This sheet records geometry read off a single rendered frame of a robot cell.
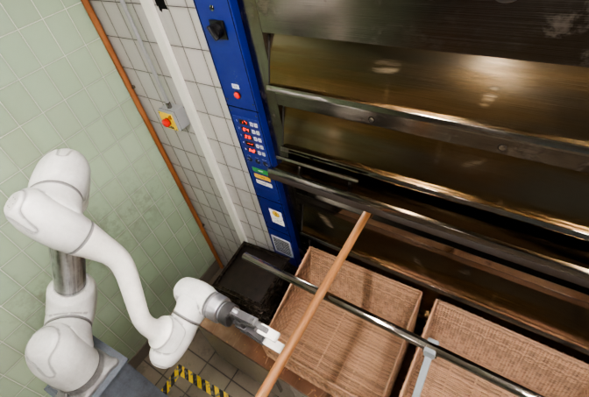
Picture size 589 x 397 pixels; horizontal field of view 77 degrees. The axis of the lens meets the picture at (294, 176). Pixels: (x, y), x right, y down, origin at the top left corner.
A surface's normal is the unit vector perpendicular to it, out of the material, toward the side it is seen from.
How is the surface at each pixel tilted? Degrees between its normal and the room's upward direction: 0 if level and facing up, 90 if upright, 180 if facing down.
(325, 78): 70
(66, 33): 90
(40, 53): 90
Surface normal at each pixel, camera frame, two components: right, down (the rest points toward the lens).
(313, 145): -0.55, 0.35
